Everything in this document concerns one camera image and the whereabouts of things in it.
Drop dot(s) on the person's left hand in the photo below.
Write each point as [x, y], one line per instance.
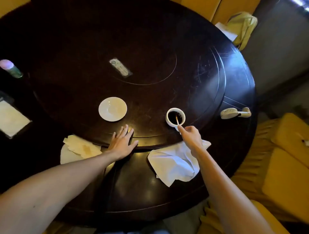
[122, 147]

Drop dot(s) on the person's right hand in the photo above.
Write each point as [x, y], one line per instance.
[193, 139]

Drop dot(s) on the wooden stir stick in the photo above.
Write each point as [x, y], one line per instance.
[177, 119]

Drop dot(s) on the white coffee cup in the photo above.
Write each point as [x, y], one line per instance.
[168, 121]

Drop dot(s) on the white cloth napkin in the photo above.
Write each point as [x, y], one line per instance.
[171, 166]

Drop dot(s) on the white saucer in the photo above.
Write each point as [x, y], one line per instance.
[112, 109]

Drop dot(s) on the person's right forearm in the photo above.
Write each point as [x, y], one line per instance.
[224, 192]

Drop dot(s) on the person's left forearm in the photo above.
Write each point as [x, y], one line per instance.
[60, 183]

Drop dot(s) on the folded cream paper tissue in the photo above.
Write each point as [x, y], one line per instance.
[82, 147]

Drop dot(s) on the dark wooden round table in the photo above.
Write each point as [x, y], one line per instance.
[135, 188]

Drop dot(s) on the cream handheld fan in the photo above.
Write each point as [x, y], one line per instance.
[229, 113]

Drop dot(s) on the flat cream paper tissue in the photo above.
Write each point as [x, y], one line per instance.
[68, 158]

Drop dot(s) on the dark wooden turntable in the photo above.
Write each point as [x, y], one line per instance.
[188, 84]

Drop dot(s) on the white paper sheet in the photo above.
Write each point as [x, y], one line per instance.
[225, 31]

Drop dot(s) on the white tissue pack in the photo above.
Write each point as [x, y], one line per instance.
[10, 119]

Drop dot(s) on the black tray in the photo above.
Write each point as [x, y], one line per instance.
[6, 97]

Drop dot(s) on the green bottle pink cap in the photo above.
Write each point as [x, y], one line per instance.
[12, 70]

